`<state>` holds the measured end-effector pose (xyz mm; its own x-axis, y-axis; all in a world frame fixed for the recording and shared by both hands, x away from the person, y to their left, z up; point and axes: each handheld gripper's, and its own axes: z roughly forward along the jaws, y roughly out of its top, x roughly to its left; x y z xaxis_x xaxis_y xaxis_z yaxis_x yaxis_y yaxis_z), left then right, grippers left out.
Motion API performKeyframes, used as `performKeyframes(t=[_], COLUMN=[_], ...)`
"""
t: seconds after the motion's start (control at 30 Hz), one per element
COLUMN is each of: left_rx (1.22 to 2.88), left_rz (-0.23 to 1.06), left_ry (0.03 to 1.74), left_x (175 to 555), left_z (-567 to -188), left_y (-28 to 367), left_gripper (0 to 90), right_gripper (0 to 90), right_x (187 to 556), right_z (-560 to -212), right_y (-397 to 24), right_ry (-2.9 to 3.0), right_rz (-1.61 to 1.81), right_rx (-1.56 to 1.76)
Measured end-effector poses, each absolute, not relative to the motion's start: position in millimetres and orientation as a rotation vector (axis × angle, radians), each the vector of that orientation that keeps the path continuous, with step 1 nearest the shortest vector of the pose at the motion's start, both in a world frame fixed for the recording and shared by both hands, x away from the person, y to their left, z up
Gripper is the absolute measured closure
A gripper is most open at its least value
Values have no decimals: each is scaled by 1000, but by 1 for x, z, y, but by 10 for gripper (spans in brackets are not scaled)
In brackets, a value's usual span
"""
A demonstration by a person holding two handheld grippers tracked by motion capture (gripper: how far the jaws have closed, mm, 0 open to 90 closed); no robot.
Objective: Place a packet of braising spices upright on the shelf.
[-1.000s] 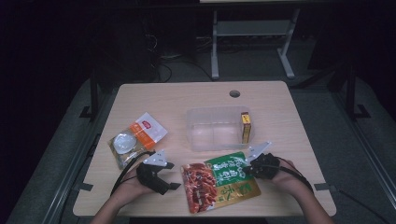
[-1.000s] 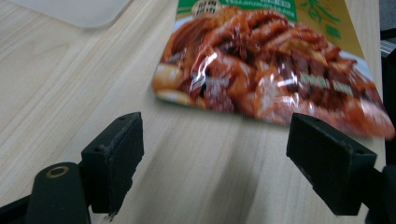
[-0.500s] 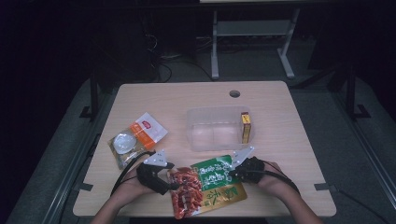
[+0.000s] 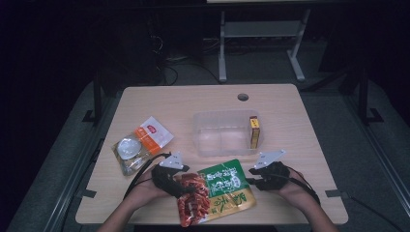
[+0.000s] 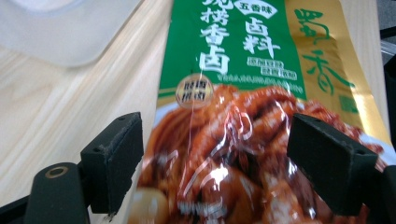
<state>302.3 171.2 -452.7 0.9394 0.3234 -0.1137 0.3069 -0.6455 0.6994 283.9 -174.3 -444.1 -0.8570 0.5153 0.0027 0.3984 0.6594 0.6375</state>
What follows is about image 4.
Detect black floor cables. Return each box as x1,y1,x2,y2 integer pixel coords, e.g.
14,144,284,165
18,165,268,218
149,32,221,85

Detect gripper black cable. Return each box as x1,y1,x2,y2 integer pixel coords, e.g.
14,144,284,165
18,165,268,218
123,152,172,199
283,165,322,206

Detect person's right hand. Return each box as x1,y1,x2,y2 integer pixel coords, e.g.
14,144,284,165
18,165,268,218
274,167,311,205

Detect grey tape strip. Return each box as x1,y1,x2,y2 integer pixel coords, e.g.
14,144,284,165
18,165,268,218
324,188,350,199
76,188,98,199

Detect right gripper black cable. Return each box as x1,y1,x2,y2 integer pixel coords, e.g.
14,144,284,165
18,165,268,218
283,165,322,206

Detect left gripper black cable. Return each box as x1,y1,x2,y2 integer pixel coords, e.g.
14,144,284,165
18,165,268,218
123,152,172,199

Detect white and orange snack packet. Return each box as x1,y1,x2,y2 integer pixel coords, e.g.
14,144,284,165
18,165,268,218
111,115,175,177

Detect person's left hand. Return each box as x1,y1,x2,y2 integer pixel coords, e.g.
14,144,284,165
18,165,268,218
128,168,172,207

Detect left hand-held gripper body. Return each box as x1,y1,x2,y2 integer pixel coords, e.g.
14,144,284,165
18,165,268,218
150,152,186,198

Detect green snack packet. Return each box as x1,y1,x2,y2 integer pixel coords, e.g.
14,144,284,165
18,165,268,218
176,158,258,228

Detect clear plastic container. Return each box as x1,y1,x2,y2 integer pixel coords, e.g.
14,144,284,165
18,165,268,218
192,109,265,158

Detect black metal stand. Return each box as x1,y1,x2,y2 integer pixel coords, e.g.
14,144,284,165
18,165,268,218
356,66,385,126
81,73,105,125

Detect small yellow box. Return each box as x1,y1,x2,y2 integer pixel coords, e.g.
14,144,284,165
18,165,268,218
249,115,261,150

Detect white metal desk frame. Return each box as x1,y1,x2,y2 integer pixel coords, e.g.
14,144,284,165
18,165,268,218
206,0,342,83

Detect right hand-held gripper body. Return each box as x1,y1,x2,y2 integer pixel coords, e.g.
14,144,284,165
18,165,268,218
249,149,291,191

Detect thin black cable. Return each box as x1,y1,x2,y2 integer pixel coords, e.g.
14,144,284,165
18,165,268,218
347,195,405,232

